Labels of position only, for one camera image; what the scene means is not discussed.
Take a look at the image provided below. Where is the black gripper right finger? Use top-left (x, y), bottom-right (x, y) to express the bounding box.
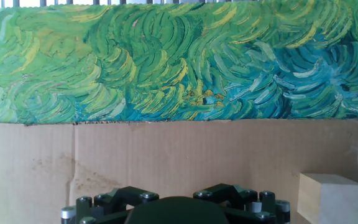
top-left (193, 183), bottom-right (291, 224)

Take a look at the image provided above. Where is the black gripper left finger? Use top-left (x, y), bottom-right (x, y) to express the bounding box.
top-left (60, 185), bottom-right (160, 224)

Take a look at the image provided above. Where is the tall pale wooden block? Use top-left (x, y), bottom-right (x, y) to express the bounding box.
top-left (296, 172), bottom-right (358, 224)

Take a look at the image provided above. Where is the brown cardboard sheet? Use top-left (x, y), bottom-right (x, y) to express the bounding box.
top-left (0, 118), bottom-right (358, 224)

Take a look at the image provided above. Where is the green white painted cloth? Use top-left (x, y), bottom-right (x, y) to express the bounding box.
top-left (0, 1), bottom-right (358, 224)

